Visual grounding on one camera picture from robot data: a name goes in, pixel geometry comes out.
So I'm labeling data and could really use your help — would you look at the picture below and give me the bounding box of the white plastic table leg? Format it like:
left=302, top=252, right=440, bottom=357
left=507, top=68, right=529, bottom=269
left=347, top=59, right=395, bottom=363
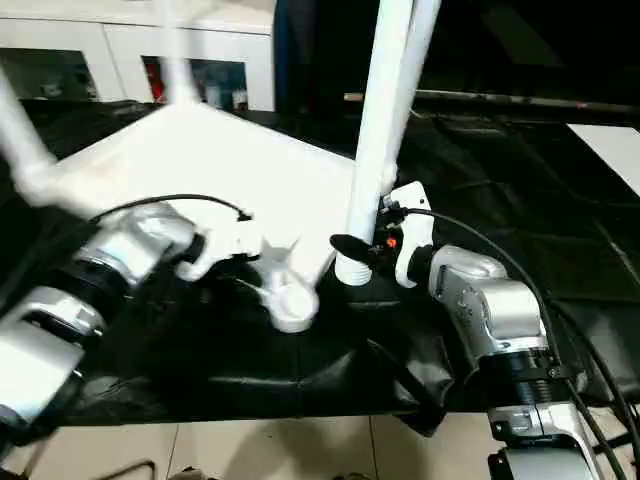
left=0, top=64, right=60, bottom=202
left=384, top=0, right=444, bottom=194
left=154, top=0, right=202, bottom=109
left=333, top=0, right=419, bottom=290

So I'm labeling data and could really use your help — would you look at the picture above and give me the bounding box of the grey metal bar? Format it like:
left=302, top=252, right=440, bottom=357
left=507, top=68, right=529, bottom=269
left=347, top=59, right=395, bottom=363
left=344, top=89, right=640, bottom=114

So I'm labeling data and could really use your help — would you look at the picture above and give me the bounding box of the white plastic table top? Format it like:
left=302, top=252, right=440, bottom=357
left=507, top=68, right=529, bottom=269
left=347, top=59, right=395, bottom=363
left=14, top=102, right=362, bottom=335

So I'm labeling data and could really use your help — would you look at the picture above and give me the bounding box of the white flat board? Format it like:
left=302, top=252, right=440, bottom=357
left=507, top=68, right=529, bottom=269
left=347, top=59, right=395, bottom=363
left=567, top=122, right=640, bottom=197

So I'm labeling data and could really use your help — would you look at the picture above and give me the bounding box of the white sideboard cabinet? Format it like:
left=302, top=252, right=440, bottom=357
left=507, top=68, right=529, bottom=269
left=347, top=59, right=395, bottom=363
left=0, top=0, right=276, bottom=112

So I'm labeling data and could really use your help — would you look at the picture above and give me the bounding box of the black table mat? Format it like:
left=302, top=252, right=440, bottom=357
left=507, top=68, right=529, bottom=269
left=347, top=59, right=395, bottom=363
left=0, top=97, right=640, bottom=436

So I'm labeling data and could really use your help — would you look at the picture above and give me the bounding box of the black case with yellow label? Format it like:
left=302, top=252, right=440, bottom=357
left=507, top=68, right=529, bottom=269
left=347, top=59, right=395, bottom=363
left=273, top=0, right=386, bottom=114

